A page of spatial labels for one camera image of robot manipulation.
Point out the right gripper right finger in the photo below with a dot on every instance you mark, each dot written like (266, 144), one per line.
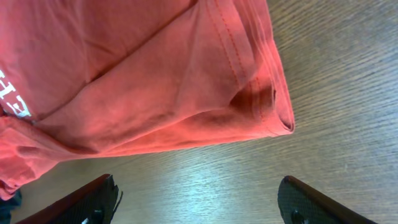
(300, 203)

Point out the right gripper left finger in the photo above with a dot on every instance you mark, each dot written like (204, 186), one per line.
(93, 203)

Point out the orange soccer t-shirt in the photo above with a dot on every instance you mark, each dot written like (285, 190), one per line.
(89, 79)

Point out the dark navy folded garment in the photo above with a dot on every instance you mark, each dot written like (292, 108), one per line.
(6, 207)

